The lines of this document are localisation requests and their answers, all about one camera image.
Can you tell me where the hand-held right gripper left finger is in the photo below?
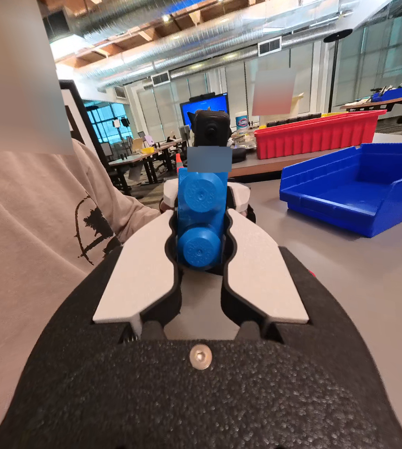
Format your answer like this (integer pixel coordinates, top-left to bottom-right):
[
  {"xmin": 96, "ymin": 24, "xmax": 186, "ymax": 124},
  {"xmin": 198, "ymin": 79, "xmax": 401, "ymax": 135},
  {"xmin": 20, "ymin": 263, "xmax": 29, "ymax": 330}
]
[{"xmin": 92, "ymin": 210, "xmax": 183, "ymax": 334}]

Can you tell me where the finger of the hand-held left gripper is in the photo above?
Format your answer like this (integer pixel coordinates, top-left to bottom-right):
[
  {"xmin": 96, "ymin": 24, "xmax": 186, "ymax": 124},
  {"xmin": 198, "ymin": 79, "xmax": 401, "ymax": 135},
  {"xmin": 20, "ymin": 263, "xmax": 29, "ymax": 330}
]
[
  {"xmin": 163, "ymin": 182, "xmax": 180, "ymax": 208},
  {"xmin": 227, "ymin": 184, "xmax": 252, "ymax": 213}
]

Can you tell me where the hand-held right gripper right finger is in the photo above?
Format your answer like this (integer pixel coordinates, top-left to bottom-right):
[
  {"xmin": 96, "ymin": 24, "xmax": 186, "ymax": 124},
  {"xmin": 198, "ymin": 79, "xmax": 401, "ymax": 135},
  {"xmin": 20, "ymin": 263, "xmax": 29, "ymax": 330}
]
[{"xmin": 221, "ymin": 208, "xmax": 310, "ymax": 324}]

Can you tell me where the blue two-stud toy block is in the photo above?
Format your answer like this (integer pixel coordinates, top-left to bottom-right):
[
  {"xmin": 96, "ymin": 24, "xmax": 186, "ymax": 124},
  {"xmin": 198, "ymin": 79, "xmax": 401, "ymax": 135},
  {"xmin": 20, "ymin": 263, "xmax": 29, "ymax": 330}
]
[{"xmin": 176, "ymin": 168, "xmax": 229, "ymax": 271}]

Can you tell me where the blue plastic bin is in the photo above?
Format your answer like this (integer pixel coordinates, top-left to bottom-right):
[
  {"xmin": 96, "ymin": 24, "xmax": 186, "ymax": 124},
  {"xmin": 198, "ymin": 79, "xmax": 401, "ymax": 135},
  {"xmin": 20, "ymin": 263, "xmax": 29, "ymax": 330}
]
[
  {"xmin": 371, "ymin": 86, "xmax": 402, "ymax": 102},
  {"xmin": 279, "ymin": 142, "xmax": 402, "ymax": 238}
]

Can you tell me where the person's left forearm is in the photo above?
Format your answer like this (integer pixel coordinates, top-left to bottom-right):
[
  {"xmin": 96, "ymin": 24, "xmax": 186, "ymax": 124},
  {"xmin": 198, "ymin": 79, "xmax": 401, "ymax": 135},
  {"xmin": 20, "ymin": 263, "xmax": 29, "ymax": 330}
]
[{"xmin": 113, "ymin": 191, "xmax": 161, "ymax": 243}]

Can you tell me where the row of black cases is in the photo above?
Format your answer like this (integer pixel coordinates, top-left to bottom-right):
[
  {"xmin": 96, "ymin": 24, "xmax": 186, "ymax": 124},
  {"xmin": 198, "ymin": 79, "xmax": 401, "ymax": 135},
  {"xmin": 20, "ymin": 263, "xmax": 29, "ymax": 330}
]
[{"xmin": 267, "ymin": 112, "xmax": 322, "ymax": 127}]

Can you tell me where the red ribbed plastic bin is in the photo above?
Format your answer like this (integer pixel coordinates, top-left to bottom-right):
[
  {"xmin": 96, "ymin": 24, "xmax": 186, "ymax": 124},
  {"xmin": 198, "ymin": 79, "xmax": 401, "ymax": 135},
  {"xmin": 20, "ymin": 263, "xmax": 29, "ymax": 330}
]
[{"xmin": 254, "ymin": 109, "xmax": 387, "ymax": 160}]

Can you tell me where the black floor lamp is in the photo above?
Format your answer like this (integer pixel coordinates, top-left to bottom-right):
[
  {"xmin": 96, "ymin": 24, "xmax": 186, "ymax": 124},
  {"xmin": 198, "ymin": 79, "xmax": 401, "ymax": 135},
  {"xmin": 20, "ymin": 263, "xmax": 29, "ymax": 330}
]
[{"xmin": 324, "ymin": 29, "xmax": 353, "ymax": 106}]

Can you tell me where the blue lit wall screen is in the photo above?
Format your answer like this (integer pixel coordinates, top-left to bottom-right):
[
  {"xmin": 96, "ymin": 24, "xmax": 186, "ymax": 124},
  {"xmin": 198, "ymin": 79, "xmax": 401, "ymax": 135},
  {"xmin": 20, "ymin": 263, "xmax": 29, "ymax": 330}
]
[{"xmin": 180, "ymin": 93, "xmax": 230, "ymax": 128}]

